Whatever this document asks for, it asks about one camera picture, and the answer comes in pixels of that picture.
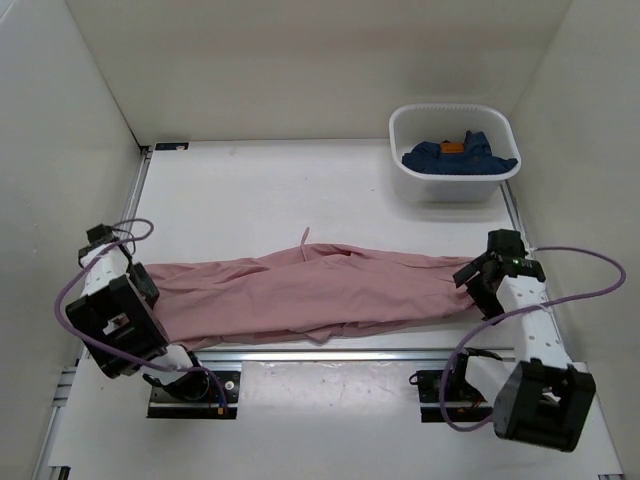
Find pink trousers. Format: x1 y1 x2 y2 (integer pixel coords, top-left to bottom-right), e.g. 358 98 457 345
146 242 474 350

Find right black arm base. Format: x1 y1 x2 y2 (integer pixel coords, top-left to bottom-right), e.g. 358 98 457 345
409 348 502 423

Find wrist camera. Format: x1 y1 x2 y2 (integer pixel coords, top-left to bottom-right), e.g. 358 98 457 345
487 229 527 258
86 224 118 249

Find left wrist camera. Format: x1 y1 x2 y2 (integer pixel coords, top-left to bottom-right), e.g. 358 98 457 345
86 224 118 249

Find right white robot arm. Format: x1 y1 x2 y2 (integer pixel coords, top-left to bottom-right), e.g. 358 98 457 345
440 253 596 452

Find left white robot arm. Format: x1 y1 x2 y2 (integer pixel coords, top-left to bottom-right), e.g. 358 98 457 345
65 245 211 402

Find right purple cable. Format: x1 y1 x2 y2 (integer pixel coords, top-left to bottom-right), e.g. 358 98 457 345
437 245 627 434

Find white plastic basket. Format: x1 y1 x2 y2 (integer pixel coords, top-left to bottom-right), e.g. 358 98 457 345
389 103 522 203

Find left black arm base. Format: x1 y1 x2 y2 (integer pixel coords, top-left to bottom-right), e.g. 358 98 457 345
143 370 241 420

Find dark blue jeans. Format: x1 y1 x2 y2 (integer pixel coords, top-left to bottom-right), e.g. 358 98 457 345
402 130 518 176

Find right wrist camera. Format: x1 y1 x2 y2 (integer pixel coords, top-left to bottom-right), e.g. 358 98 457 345
487 229 527 258

